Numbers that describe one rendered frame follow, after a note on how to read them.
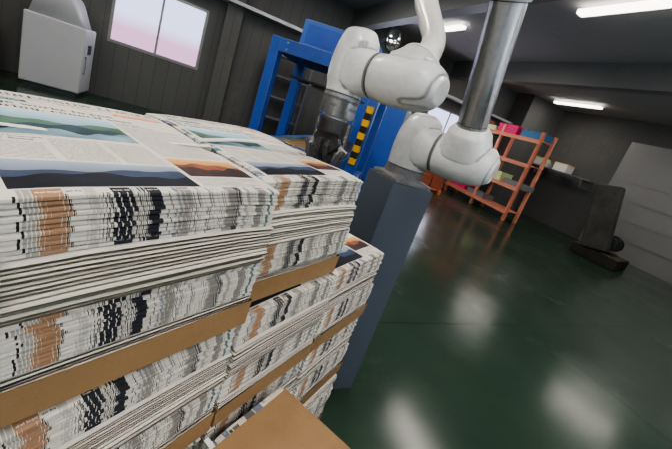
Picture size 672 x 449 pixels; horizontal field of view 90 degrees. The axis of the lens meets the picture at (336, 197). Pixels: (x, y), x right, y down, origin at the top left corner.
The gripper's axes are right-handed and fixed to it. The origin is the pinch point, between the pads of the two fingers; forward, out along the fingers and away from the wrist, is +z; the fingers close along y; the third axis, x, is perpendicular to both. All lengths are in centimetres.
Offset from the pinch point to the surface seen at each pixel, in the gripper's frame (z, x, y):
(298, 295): 13.4, -21.0, 18.4
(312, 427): 36, -21, 31
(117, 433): 21, -53, 19
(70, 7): -34, 157, -614
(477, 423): 96, 97, 70
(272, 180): -9.8, -34.4, 15.4
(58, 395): 11, -59, 19
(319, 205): -5.1, -21.0, 16.4
